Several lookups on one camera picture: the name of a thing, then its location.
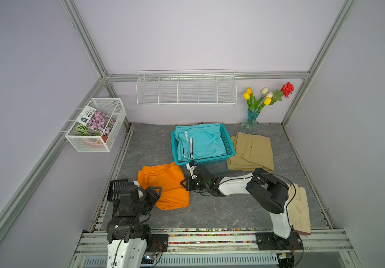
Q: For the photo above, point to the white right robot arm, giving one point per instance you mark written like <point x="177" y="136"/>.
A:
<point x="268" y="190"/>

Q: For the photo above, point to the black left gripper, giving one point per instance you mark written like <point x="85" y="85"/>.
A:
<point x="152" y="195"/>

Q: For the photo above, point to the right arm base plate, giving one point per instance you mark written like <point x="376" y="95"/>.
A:
<point x="267" y="241"/>

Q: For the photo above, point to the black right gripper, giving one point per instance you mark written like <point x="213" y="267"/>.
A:
<point x="186" y="184"/>

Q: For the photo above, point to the glass flower vase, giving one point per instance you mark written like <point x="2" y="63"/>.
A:
<point x="250" y="125"/>

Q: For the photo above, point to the white wire side basket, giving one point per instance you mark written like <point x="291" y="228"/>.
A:
<point x="77" y="135"/>

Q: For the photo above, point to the orange pants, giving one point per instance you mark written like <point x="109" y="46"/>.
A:
<point x="169" y="178"/>

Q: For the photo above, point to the teal plastic basket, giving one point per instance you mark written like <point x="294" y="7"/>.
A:
<point x="227" y="142"/>

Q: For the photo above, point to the white wire wall shelf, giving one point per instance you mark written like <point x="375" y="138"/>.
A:
<point x="197" y="89"/>

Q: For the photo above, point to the artificial tulips and rose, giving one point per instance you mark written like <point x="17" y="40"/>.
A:
<point x="267" y="98"/>

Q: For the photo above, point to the khaki pants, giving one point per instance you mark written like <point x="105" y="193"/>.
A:
<point x="251" y="152"/>

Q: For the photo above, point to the teal pants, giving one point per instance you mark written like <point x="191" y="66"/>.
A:
<point x="199" y="142"/>

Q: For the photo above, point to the purple potted flowers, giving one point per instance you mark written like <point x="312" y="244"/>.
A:
<point x="101" y="125"/>

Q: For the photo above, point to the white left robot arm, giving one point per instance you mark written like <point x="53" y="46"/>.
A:
<point x="128" y="238"/>

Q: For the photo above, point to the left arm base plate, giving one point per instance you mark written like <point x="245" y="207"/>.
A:
<point x="158" y="243"/>

